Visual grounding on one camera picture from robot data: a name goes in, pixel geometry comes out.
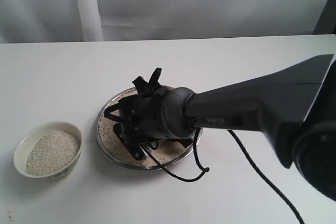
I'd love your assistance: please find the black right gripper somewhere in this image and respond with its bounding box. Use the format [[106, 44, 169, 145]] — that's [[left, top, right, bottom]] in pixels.
[[112, 91, 192, 161]]

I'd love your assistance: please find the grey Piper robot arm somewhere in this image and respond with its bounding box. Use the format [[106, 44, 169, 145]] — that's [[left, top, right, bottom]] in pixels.
[[105, 54, 335, 199]]

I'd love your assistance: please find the round steel rice tray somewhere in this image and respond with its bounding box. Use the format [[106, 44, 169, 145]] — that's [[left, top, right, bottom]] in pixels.
[[95, 88, 203, 170]]

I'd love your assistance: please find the white ceramic rice bowl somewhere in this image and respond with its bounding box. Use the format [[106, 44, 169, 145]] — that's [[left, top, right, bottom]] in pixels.
[[13, 122, 83, 180]]

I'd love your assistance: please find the white vertical pole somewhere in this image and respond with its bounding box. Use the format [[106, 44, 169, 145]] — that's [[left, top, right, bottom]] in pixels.
[[77, 0, 104, 41]]

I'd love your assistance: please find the white backdrop curtain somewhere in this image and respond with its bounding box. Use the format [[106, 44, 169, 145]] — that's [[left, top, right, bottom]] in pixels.
[[1, 0, 327, 43]]

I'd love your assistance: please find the thin black camera cable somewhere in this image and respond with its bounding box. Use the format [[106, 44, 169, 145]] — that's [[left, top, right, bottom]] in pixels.
[[141, 126, 210, 183]]

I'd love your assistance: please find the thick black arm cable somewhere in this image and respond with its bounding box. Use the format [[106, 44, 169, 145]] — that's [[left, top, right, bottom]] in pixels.
[[226, 129, 307, 224]]

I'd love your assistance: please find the dark frame post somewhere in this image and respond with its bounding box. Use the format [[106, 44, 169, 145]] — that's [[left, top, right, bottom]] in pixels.
[[311, 0, 336, 35]]

